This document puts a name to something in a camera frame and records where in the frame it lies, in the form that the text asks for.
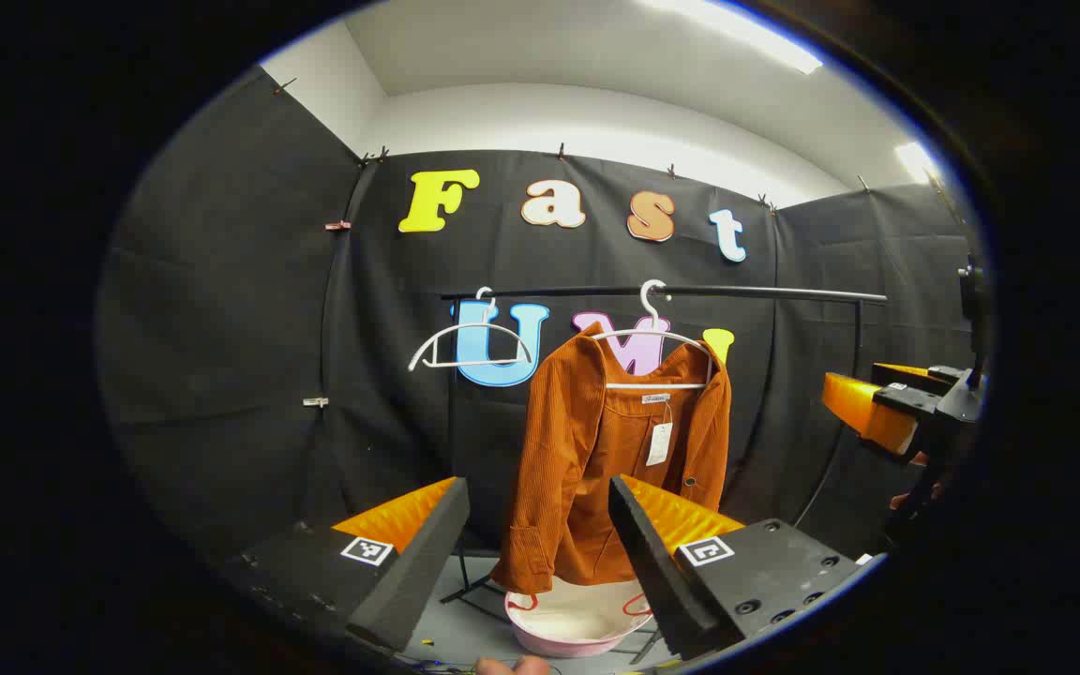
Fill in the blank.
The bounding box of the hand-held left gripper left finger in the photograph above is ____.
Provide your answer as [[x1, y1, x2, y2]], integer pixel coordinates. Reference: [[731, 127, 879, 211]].
[[221, 476, 471, 653]]

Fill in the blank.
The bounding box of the pink white laundry hamper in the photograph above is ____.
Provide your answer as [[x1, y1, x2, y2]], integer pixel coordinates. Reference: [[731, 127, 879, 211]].
[[504, 574, 658, 657]]

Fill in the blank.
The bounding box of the small ceiling light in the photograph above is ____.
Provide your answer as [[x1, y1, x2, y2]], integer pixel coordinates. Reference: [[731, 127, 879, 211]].
[[894, 141, 942, 186]]

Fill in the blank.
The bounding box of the row of dark cloth clips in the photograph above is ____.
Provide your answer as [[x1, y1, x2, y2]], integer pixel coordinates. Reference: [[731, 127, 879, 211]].
[[273, 78, 874, 212]]

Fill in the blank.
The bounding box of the long ceiling light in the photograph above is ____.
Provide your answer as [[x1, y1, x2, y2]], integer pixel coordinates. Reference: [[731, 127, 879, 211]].
[[638, 0, 824, 76]]

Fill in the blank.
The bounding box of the white plastic clothes hanger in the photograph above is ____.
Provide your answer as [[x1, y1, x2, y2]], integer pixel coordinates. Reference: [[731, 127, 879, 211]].
[[587, 278, 719, 391], [407, 286, 536, 373]]

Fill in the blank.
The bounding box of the orange corduroy jacket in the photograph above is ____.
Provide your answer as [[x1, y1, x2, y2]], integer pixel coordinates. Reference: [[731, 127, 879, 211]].
[[490, 323, 733, 593]]

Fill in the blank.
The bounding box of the black clothes rack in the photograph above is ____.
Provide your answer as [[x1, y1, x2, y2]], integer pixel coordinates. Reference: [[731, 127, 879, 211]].
[[437, 284, 888, 657]]

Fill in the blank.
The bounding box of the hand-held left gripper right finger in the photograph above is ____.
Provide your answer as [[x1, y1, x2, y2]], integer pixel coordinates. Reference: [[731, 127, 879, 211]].
[[607, 473, 883, 662]]

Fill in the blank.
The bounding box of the black backdrop cloth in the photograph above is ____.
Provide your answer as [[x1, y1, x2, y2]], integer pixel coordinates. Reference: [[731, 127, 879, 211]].
[[97, 67, 991, 563]]

